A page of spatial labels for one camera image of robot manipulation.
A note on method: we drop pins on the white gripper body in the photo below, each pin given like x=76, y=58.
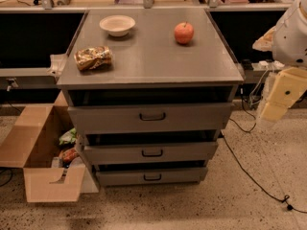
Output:
x=290, y=41

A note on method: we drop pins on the white bowl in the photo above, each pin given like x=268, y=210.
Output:
x=117, y=25

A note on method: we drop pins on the white power strip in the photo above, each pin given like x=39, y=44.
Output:
x=270, y=65

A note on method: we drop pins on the grey drawer cabinet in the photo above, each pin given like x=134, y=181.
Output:
x=150, y=67

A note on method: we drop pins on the grey bottom drawer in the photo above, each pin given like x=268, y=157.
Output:
x=162, y=176

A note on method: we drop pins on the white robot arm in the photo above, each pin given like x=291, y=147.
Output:
x=287, y=40

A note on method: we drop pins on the red apple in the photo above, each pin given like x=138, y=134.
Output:
x=183, y=32

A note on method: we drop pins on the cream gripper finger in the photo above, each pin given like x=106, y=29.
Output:
x=272, y=113

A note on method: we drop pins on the green snack bag in box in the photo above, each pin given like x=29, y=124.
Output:
x=69, y=137

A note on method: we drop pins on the grey drawer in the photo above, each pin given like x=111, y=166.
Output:
x=162, y=176
x=149, y=153
x=149, y=118

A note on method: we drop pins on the red snack bag in box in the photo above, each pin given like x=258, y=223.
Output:
x=69, y=155

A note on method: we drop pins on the grey top drawer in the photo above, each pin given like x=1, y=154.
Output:
x=149, y=118

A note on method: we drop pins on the golden snack bag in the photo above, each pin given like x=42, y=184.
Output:
x=93, y=57

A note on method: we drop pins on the open cardboard box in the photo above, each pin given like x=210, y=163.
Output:
x=33, y=143

